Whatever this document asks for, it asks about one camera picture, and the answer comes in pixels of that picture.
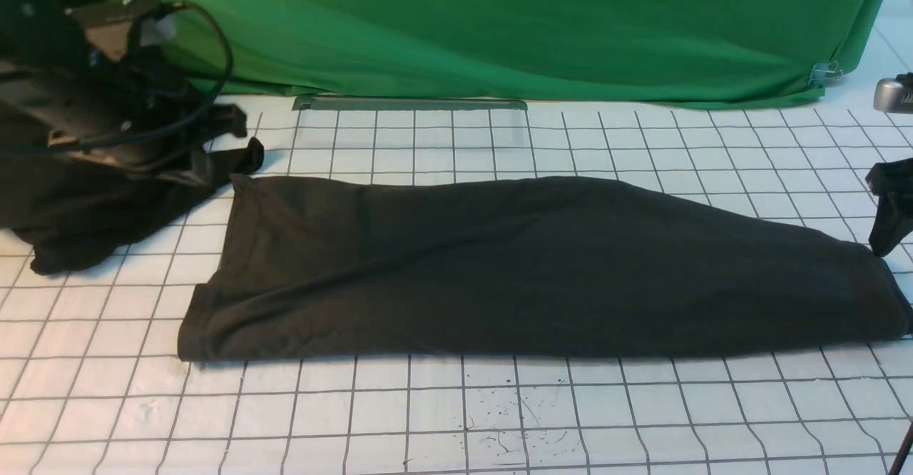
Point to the green backdrop cloth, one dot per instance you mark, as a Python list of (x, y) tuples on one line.
[(704, 54)]

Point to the gray long-sleeved shirt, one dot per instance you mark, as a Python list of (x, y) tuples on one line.
[(555, 266)]

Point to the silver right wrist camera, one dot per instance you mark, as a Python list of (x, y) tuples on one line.
[(894, 95)]

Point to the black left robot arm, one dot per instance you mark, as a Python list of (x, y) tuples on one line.
[(87, 80)]

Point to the black garment pile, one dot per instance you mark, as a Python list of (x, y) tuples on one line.
[(75, 215)]

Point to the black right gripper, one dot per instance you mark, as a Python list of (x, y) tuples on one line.
[(891, 183)]

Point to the gray metal strip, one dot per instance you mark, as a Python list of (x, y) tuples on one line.
[(342, 103)]

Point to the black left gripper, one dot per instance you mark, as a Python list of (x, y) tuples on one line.
[(49, 114)]

